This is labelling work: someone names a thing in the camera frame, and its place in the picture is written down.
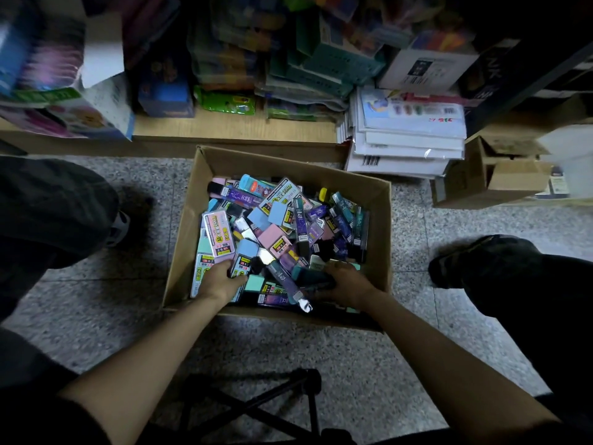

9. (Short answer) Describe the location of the person's right hand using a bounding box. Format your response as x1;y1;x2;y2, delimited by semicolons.
310;262;381;312

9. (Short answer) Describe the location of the person's left hand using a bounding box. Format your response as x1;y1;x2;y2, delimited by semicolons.
199;259;250;307

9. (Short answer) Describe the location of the pile of pencil lead cases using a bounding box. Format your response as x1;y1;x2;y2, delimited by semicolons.
190;174;372;316

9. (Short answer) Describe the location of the brown cardboard box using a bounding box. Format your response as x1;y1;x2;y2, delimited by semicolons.
162;146;393;330

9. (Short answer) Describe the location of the wooden shelf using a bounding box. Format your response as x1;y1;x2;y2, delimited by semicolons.
0;0;593;210

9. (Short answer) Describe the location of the person's left forearm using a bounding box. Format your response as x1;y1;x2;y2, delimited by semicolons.
60;292;233;445

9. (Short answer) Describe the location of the person's right forearm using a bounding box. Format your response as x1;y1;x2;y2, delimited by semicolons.
361;292;557;445

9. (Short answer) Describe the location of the person's left shoe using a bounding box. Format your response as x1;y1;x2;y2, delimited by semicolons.
104;208;132;249

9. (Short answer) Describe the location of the person's shoe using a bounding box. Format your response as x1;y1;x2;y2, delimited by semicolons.
428;234;543;291
104;208;132;249

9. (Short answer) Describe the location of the person's right shoe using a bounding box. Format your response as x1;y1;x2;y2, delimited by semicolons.
428;234;543;291

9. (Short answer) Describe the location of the black folding stool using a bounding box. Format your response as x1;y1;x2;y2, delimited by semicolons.
180;368;326;445

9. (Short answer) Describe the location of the stack of white packets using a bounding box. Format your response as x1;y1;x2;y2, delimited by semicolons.
345;86;467;179

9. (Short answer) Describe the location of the small open brown carton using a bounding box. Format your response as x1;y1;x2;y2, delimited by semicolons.
431;134;555;210

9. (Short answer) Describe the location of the heap of green teal packs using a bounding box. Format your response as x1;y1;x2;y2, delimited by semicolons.
190;0;385;122

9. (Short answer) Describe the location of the white printed carton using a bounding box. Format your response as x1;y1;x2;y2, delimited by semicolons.
378;46;479;95

